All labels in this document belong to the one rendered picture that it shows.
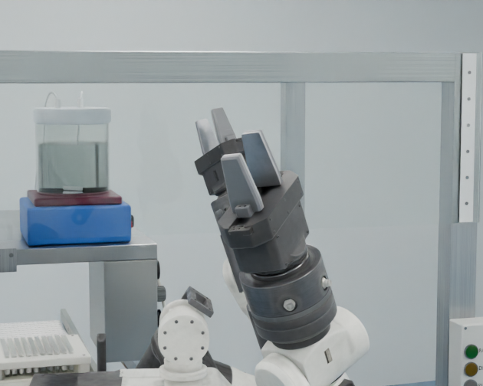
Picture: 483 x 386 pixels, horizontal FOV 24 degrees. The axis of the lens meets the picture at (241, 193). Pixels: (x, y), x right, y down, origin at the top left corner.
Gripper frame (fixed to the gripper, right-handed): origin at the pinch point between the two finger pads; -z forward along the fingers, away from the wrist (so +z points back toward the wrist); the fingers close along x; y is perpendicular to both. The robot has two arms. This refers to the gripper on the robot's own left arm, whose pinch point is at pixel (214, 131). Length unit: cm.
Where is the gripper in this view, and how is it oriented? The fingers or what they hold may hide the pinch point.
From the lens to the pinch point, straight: 181.0
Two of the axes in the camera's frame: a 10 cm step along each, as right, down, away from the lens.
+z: 3.2, 9.4, -1.4
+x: 5.0, -2.9, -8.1
